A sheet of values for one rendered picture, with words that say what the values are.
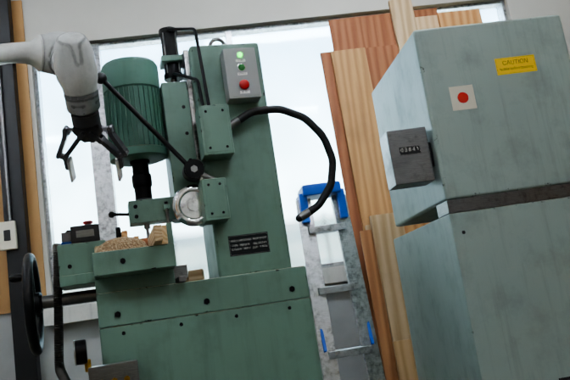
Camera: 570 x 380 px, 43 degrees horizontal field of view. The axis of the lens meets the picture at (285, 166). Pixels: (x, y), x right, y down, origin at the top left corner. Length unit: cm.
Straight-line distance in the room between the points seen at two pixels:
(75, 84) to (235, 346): 81
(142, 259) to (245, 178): 44
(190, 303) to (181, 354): 13
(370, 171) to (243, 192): 141
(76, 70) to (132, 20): 190
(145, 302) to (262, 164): 55
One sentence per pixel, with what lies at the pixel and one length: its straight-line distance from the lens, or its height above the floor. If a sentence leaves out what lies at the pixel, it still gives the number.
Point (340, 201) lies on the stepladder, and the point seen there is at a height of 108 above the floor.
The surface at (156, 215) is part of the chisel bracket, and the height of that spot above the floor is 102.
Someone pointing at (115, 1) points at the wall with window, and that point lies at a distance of 387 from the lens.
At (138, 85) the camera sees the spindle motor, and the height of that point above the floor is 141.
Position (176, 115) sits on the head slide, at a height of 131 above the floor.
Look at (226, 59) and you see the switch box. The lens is 219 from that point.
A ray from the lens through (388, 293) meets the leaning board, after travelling 326.
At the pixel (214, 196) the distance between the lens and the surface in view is 204.
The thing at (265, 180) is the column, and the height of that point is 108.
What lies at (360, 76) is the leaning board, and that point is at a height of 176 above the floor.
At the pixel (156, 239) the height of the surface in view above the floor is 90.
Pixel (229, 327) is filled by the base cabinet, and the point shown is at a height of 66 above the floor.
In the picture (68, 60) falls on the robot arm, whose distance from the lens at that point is 193.
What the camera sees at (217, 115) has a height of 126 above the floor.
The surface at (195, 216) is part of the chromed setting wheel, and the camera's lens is 209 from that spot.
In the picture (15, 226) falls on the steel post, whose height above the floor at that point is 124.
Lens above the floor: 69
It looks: 11 degrees up
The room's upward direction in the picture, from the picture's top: 9 degrees counter-clockwise
